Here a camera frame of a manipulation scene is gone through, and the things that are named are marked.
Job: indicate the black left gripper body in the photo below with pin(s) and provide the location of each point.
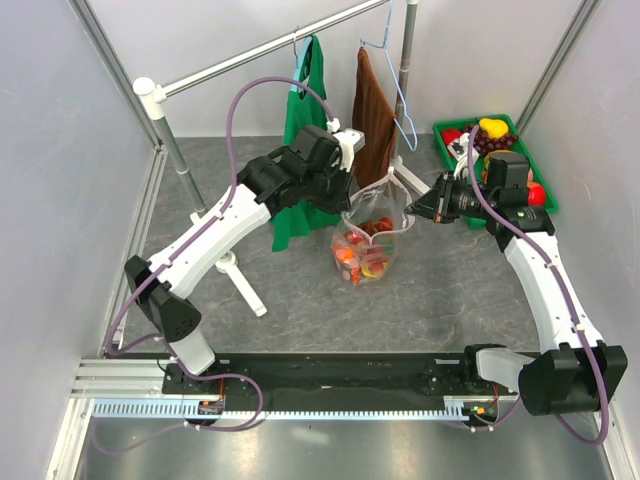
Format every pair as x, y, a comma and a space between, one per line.
328, 189

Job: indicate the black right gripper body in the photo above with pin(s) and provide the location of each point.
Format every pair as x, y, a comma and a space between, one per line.
454, 198

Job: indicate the red toy cherries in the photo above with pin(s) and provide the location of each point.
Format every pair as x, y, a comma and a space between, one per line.
383, 224

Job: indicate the clear pink-dotted zip bag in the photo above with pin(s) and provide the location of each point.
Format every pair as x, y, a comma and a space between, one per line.
366, 241

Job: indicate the yellow toy corn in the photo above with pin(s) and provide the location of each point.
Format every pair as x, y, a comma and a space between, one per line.
375, 269

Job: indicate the red toy apple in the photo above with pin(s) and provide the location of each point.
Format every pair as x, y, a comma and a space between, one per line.
536, 194

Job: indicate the red toy chili pepper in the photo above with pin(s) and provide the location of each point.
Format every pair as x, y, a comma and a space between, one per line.
355, 275

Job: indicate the orange toy fruit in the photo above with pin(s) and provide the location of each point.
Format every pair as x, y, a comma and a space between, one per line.
346, 257

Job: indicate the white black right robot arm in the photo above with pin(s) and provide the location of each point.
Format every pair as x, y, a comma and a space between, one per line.
575, 370

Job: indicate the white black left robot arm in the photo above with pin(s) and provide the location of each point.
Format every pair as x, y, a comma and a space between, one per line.
315, 168

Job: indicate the dark red toy grapes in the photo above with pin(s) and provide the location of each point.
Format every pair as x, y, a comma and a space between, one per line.
484, 144

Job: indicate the red toy bell pepper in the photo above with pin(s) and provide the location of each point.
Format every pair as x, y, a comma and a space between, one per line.
450, 135

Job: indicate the yellow toy pear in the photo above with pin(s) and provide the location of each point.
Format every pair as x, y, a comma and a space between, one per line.
494, 128

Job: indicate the brown towel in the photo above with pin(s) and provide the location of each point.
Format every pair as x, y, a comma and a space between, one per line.
373, 115

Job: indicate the white metal clothes rack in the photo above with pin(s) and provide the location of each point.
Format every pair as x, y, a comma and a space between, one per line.
153, 95

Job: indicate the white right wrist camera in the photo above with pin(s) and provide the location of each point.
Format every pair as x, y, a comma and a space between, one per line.
459, 149

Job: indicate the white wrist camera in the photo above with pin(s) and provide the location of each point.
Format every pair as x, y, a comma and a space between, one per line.
459, 149
350, 141

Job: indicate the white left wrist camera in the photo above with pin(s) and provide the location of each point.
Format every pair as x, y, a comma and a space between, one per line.
350, 141

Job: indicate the light blue wire hanger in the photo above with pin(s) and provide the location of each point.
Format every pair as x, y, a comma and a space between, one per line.
400, 75

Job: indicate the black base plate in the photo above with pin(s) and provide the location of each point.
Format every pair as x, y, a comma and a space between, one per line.
422, 374

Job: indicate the grey slotted cable duct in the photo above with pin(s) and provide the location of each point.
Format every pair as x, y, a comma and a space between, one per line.
177, 409

